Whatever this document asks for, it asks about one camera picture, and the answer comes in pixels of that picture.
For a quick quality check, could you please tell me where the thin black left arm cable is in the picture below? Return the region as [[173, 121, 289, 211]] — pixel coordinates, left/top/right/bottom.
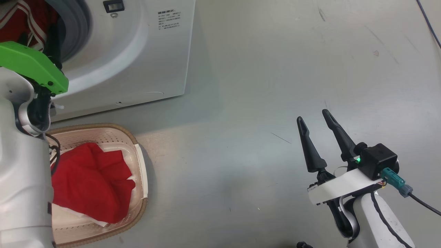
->
[[45, 133, 62, 176]]

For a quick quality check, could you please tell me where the round white filter cover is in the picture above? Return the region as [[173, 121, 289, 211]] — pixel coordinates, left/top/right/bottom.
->
[[114, 91, 166, 105]]

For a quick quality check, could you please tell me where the cream perforated laundry basket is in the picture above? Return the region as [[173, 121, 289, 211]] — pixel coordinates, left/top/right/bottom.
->
[[45, 123, 149, 248]]

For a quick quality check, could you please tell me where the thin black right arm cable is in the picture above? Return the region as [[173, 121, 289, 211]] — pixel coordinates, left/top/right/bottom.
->
[[370, 192, 416, 248]]

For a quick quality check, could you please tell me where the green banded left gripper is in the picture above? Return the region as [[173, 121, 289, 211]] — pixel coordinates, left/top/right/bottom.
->
[[0, 19, 70, 116]]

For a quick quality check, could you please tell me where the grey rubber washing machine gasket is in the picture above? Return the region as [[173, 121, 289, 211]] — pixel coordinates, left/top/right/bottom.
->
[[52, 0, 93, 66]]

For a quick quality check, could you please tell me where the white front-load washing machine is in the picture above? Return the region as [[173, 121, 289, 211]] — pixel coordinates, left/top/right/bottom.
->
[[45, 0, 196, 122]]

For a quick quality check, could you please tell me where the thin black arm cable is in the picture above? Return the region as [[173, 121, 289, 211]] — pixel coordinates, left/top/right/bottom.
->
[[45, 133, 62, 176], [370, 192, 416, 248]]

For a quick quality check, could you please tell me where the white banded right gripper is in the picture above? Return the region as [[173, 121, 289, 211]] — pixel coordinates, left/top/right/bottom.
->
[[296, 109, 385, 206]]

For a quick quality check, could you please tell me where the black floor cable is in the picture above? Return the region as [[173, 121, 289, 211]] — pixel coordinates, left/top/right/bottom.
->
[[416, 0, 441, 49]]

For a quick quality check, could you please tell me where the plain red garment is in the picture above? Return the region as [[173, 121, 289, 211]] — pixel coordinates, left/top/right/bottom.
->
[[51, 142, 136, 228]]

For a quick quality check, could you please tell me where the red garment with white stripes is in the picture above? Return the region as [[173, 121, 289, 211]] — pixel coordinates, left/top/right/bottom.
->
[[0, 0, 58, 52]]

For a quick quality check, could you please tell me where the right camera cable teal connector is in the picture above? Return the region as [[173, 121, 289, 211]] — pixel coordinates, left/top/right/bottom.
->
[[381, 168, 441, 217]]

